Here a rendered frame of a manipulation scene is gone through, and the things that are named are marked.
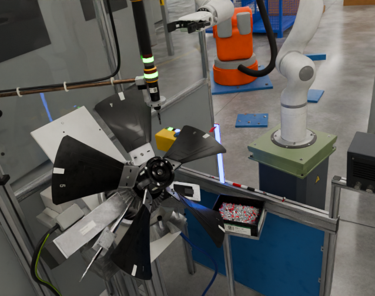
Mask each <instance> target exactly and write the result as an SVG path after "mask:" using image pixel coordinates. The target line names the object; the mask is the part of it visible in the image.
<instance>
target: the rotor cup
mask: <svg viewBox="0 0 375 296"><path fill-rule="evenodd" d="M159 169H161V170H162V171H163V173H162V174H161V175H159V174H158V170H159ZM143 171H144V173H143V174H142V175H140V174H141V172H143ZM174 178H175V171H174V169H173V166H172V165H171V163H170V162H169V161H168V160H166V159H165V158H163V157H159V156H156V157H152V158H150V159H149V160H148V161H146V162H145V163H144V164H142V165H140V167H139V172H138V176H137V178H136V182H135V185H134V187H132V188H129V189H130V191H131V192H132V194H133V195H134V196H135V197H137V198H138V199H140V200H143V194H144V191H145V188H147V189H148V191H149V193H150V195H151V196H152V200H154V199H156V198H157V197H159V196H160V195H161V193H162V191H163V190H164V189H165V188H167V187H169V186H170V185H171V184H172V183H173V181H174ZM155 187H156V188H157V189H156V190H152V189H154V188H155Z"/></svg>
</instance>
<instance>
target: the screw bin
mask: <svg viewBox="0 0 375 296"><path fill-rule="evenodd" d="M223 202H225V203H232V204H233V203H235V204H239V205H240V204H241V205H244V206H253V207H258V208H261V212H260V215H259V218H258V220H257V223H256V224H249V223H243V222H238V221H232V220H226V219H223V222H224V225H225V231H228V232H231V233H238V234H244V235H248V236H254V237H257V235H258V233H259V230H260V226H261V224H262V221H263V218H264V214H265V203H266V201H265V200H257V199H250V198H245V197H238V196H230V195H225V194H219V196H218V198H217V200H216V202H215V204H214V206H213V208H212V210H214V211H217V212H218V211H219V209H220V206H221V205H222V203H223Z"/></svg>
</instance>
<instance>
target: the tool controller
mask: <svg viewBox="0 0 375 296"><path fill-rule="evenodd" d="M346 186H348V187H352V188H355V189H356V190H364V191H367V192H368V193H375V134H371V133H365V132H356V133H355V135H354V138H353V140H352V141H351V143H350V146H349V148H348V150H347V174H346Z"/></svg>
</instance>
